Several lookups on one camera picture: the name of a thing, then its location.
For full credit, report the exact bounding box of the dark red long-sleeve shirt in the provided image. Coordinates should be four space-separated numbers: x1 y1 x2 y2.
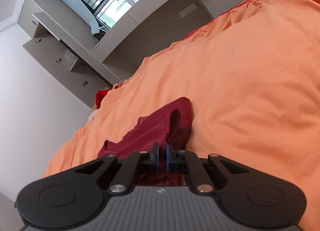
98 97 192 186

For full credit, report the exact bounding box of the floral pink pillow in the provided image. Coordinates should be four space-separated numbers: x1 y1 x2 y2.
84 109 99 126

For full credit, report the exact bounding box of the bright red plush item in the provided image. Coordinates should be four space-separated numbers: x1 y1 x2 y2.
95 89 109 109

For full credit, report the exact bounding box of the orange duvet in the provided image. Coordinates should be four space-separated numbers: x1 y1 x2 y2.
45 0 319 230

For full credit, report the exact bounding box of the plastic bag on shelf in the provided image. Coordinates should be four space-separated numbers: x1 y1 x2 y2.
65 49 78 65

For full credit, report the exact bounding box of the grey window ledge desk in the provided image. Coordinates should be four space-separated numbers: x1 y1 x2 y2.
91 0 251 81

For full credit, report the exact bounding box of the grey wardrobe cabinet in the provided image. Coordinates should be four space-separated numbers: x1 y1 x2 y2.
18 0 119 107

